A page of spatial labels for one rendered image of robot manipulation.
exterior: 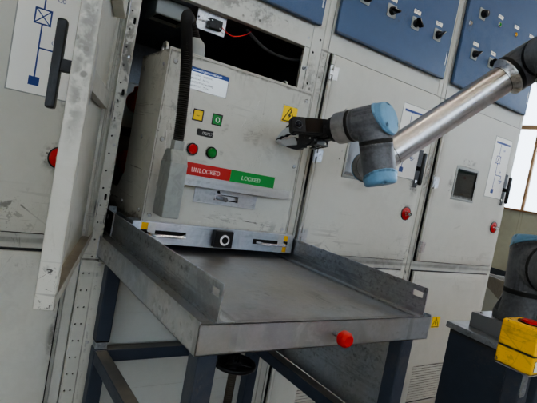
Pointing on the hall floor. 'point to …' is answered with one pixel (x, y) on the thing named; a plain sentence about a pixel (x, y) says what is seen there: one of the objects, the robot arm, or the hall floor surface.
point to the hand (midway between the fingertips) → (277, 139)
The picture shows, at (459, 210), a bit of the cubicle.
